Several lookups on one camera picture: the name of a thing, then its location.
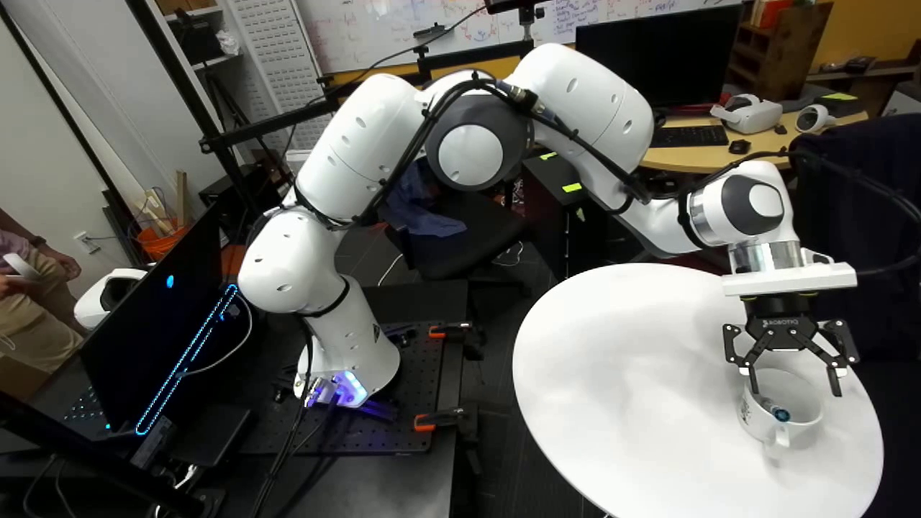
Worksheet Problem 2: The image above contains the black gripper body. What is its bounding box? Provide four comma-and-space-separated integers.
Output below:
746, 292, 819, 351

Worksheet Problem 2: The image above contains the white mug with floral print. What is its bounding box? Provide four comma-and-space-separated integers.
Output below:
733, 368, 828, 453

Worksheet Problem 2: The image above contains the black office chair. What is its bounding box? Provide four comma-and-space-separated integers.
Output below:
789, 112, 921, 518

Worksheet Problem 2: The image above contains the wooden desk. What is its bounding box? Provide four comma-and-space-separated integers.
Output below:
635, 105, 875, 178

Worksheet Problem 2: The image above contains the white VR controller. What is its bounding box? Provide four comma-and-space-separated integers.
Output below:
792, 101, 836, 139

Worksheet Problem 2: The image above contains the black keyboard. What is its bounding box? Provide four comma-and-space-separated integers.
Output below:
649, 124, 730, 151

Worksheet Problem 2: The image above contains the white VR headset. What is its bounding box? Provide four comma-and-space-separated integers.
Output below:
708, 93, 789, 137

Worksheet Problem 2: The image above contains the black box with green light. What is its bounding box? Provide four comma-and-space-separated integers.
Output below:
521, 148, 587, 210

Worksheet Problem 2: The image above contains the brown wooden shelf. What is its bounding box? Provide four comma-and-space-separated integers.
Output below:
727, 0, 836, 99

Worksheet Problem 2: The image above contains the black computer monitor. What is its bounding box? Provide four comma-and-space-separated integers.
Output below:
571, 3, 746, 112

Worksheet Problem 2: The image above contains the black chair with blue cloth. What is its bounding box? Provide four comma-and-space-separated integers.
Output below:
382, 162, 530, 286

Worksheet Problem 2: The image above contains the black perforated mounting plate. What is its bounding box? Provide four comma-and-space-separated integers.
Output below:
239, 315, 491, 518

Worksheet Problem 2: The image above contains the white pegboard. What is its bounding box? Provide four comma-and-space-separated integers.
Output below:
220, 0, 328, 112

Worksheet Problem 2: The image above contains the black laptop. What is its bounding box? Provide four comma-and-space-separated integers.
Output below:
26, 206, 255, 449

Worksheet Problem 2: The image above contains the white rounded device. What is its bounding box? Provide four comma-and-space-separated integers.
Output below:
71, 266, 151, 334

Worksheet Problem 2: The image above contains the person in tan clothes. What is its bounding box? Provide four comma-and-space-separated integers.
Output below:
0, 207, 85, 400

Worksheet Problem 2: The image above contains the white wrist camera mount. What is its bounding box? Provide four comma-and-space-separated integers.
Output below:
720, 260, 861, 299

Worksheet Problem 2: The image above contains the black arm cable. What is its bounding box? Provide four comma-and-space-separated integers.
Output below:
285, 76, 694, 233

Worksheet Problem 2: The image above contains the black clamp with orange handle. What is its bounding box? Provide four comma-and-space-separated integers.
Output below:
410, 407, 484, 440
410, 319, 487, 364

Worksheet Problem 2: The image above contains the black metal frame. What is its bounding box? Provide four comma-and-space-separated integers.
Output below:
124, 0, 579, 220

